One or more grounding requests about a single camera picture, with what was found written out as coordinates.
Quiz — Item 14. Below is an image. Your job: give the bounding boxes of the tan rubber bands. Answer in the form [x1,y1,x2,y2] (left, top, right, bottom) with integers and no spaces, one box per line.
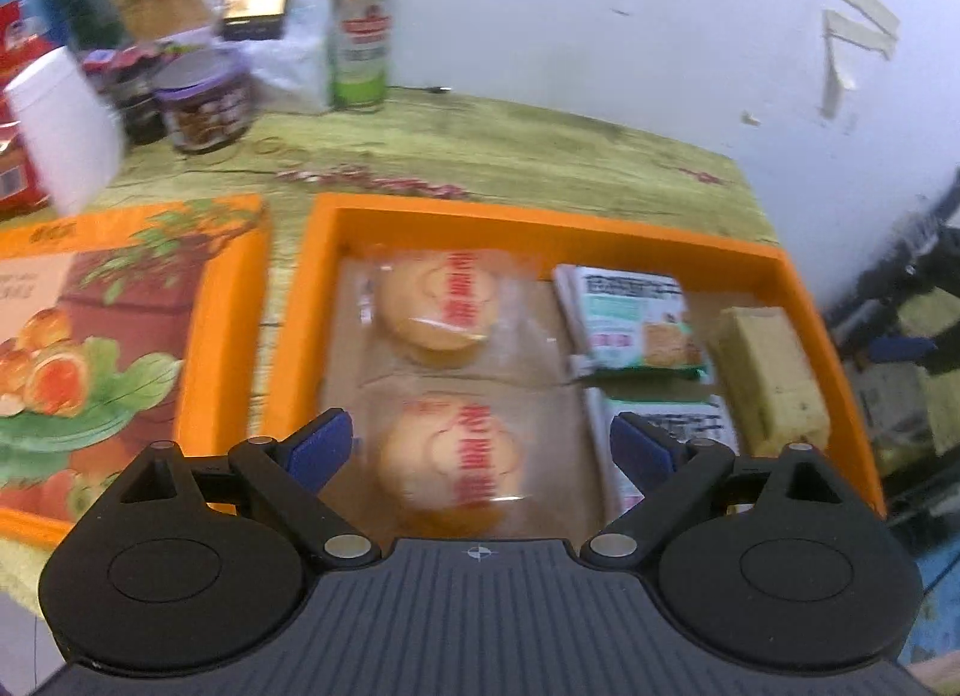
[251,137,308,161]

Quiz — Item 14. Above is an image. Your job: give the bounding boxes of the green white biscuit packet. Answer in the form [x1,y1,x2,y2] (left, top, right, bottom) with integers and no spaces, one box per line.
[585,388,743,517]
[553,263,713,386]

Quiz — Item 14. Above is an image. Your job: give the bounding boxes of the white plastic bag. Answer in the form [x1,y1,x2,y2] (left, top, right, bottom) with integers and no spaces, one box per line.
[247,6,335,116]

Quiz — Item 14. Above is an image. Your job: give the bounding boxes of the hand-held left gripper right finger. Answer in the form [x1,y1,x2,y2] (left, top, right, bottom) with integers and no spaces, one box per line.
[583,411,845,569]

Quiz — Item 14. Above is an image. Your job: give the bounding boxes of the clear container with red lid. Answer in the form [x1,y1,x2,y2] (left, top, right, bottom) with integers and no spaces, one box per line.
[82,42,170,146]

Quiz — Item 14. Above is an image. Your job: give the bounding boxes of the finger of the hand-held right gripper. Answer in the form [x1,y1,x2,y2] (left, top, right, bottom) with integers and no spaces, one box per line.
[870,334,960,376]

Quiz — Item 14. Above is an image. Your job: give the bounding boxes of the white cylinder container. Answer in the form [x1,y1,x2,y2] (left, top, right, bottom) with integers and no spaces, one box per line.
[4,47,128,217]

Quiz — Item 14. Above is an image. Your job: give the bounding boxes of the green white beer can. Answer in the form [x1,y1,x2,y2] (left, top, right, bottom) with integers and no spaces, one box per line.
[328,0,395,113]

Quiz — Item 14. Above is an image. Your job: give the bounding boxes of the brown jar with purple lid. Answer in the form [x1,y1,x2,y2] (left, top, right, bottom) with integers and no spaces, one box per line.
[154,47,254,155]

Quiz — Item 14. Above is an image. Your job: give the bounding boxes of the yellow cake slice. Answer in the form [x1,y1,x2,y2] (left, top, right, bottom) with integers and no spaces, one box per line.
[709,306,833,457]

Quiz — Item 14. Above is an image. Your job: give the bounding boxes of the green wood-print desktop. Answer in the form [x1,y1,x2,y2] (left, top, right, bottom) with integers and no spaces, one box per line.
[0,85,781,592]

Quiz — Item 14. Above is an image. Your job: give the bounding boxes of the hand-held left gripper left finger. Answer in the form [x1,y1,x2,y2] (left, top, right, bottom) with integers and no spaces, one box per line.
[120,407,380,569]

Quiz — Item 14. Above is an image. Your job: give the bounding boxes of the round pastry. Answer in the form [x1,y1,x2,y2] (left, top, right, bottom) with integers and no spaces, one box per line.
[352,250,541,374]
[360,385,593,539]

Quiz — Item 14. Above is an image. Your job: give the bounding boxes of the red snack packet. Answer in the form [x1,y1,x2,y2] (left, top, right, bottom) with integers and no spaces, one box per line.
[0,0,59,213]

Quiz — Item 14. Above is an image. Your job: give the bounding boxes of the orange gift box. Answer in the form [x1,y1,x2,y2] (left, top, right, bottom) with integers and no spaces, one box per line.
[0,193,271,547]
[266,192,886,539]

